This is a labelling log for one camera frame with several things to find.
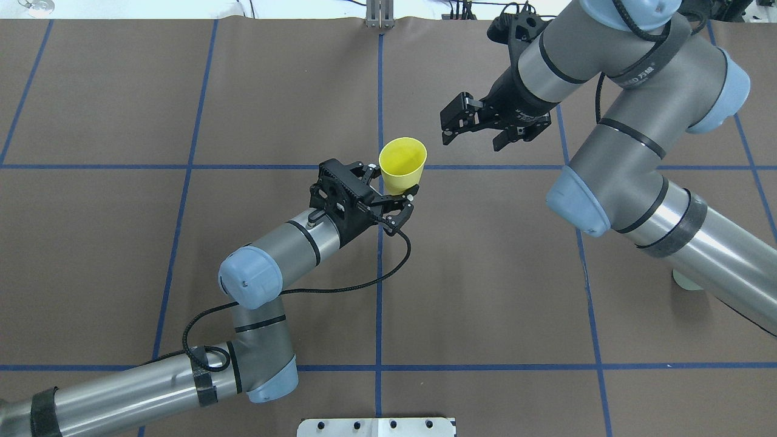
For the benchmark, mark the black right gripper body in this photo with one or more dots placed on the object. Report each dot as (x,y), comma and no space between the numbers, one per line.
(515,100)

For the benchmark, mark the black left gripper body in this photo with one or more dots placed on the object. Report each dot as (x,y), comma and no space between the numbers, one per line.
(359,223)

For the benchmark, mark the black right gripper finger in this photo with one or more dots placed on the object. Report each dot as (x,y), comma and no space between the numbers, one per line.
(458,116)
(513,134)

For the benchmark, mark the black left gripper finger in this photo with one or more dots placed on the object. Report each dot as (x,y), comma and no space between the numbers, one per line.
(393,211)
(366,172)

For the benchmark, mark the yellow cup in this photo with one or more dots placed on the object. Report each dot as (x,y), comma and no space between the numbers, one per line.
(402,162)

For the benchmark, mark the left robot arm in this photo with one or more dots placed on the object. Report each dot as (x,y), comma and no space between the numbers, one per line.
(243,346)

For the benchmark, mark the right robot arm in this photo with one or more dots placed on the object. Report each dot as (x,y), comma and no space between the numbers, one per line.
(672,82)

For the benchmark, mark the clear tape roll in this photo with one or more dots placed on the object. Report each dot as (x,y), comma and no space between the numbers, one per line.
(38,9)

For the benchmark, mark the aluminium frame post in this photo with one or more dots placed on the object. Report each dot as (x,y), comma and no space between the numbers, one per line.
(380,14)

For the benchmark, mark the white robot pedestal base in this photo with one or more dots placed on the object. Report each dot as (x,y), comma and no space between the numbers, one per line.
(421,426)

